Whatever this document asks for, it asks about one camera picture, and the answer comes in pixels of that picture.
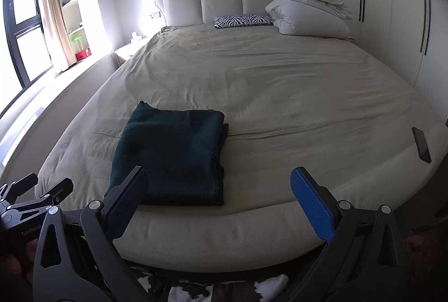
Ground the white bedside table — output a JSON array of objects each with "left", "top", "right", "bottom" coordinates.
[{"left": 115, "top": 38, "right": 150, "bottom": 65}]

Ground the black white cowhide rug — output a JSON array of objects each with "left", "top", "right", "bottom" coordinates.
[{"left": 130, "top": 267, "right": 289, "bottom": 302}]

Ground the black framed window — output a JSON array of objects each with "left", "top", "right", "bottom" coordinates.
[{"left": 1, "top": 0, "right": 53, "bottom": 114}]

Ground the dark teal knit sweater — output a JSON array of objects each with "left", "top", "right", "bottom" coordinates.
[{"left": 109, "top": 102, "right": 228, "bottom": 207}]

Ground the white folded duvet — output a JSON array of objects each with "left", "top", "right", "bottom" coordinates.
[{"left": 266, "top": 0, "right": 352, "bottom": 40}]

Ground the red box on sill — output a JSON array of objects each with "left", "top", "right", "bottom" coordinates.
[{"left": 75, "top": 47, "right": 91, "bottom": 62}]

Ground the white wardrobe with black handles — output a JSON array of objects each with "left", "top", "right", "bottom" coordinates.
[{"left": 343, "top": 0, "right": 447, "bottom": 120}]

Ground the white wall shelf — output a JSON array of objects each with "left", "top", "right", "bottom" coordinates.
[{"left": 59, "top": 0, "right": 90, "bottom": 55}]

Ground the beige curtain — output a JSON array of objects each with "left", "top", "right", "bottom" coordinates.
[{"left": 38, "top": 0, "right": 77, "bottom": 73}]

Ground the beige bed with sheet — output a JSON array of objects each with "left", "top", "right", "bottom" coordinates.
[{"left": 35, "top": 25, "right": 447, "bottom": 272}]

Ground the zebra print pillow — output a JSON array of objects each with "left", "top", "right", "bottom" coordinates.
[{"left": 214, "top": 15, "right": 273, "bottom": 29}]

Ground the black smartphone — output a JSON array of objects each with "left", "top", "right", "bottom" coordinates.
[{"left": 412, "top": 127, "right": 432, "bottom": 163}]

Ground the left hand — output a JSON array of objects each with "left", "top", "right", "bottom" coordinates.
[{"left": 1, "top": 239, "right": 37, "bottom": 288}]

